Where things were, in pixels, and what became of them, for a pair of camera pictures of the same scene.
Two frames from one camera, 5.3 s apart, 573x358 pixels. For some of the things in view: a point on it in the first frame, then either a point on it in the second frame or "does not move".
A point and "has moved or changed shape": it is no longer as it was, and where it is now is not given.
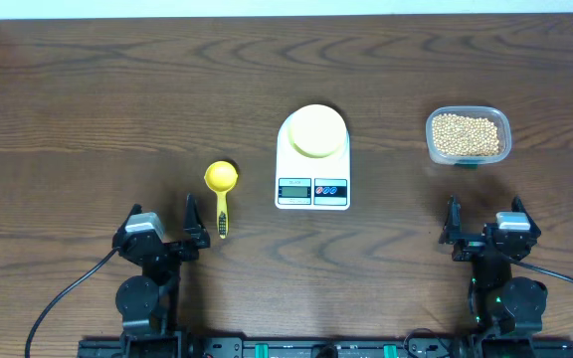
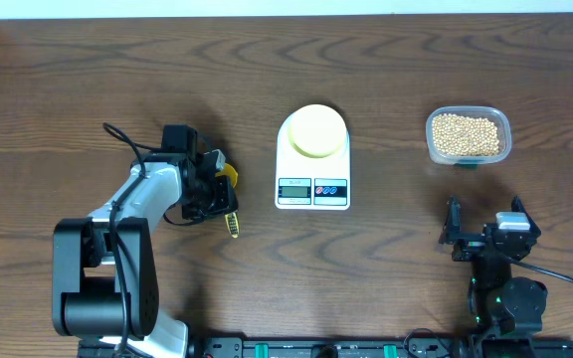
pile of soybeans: (465, 136) does not move
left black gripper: (195, 235) -> (223, 202)
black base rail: (327, 348) does not move
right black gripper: (452, 233) does not move
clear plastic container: (469, 134) does not move
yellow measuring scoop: (221, 176) has moved or changed shape
